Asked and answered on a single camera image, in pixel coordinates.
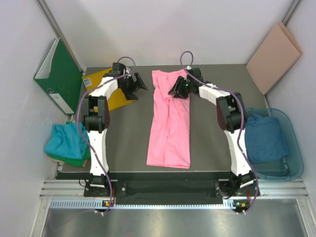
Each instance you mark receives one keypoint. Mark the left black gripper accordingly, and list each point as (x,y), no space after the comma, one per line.
(129,94)

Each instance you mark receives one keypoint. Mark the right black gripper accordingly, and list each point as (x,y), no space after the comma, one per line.
(177,87)

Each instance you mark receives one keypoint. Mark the pink t shirt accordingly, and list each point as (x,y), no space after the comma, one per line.
(169,142)

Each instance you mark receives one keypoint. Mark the teal t shirt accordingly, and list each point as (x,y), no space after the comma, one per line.
(67,142)

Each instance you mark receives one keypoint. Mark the green t shirt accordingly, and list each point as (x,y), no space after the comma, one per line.
(69,161)

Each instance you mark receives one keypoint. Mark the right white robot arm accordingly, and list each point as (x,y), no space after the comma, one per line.
(230,116)

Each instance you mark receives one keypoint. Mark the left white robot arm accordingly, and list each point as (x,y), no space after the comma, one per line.
(95,114)

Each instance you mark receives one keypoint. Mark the yellow padded envelope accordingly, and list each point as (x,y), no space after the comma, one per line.
(117,98)

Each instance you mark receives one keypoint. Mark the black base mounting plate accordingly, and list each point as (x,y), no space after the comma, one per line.
(170,188)

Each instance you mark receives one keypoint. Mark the blue t shirt in bin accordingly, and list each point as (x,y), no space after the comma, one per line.
(264,139)

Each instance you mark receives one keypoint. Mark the beige paper folder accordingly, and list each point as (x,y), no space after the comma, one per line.
(278,52)

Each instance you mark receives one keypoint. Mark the teal plastic bin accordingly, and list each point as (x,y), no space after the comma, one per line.
(288,168)

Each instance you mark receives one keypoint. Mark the green ring binder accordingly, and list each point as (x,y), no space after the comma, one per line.
(60,78)

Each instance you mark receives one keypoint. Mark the grey slotted cable duct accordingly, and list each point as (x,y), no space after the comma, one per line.
(102,204)

